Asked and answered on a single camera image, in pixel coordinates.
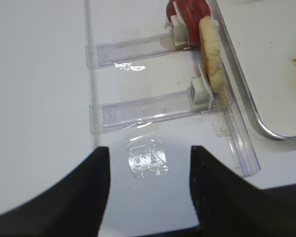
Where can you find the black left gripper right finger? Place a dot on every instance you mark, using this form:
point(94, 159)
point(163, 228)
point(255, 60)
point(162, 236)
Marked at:
point(228, 206)

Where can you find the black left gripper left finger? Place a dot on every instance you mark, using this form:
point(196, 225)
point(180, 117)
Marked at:
point(74, 207)

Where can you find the white left tomato pusher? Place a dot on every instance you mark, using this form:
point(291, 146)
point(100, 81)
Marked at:
point(179, 29)

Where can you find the left tomato slices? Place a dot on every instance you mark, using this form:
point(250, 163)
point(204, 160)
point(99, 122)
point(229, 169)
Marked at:
point(192, 11)

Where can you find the crumpled clear tape patch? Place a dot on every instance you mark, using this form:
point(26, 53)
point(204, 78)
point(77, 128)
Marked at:
point(145, 153)

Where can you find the clear left lower channel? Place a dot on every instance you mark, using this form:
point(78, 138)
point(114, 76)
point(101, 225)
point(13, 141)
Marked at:
point(106, 118)

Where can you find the clear channel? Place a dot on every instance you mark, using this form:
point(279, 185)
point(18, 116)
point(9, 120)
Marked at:
point(122, 52)
point(106, 118)

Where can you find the white left bun pusher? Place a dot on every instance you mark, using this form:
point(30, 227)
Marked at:
point(200, 92)

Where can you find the clear left upper channel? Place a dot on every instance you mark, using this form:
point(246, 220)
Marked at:
point(122, 52)

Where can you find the white metal tray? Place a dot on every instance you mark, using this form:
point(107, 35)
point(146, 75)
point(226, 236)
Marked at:
point(262, 37)

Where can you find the left pale bun slice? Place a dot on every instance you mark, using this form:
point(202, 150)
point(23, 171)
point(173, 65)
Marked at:
point(211, 53)

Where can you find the clear far left rail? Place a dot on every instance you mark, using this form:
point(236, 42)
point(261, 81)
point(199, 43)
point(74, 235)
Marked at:
point(90, 52)

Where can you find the clear rail left of tray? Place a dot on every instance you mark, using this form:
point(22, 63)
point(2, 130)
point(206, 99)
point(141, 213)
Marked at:
point(245, 160)

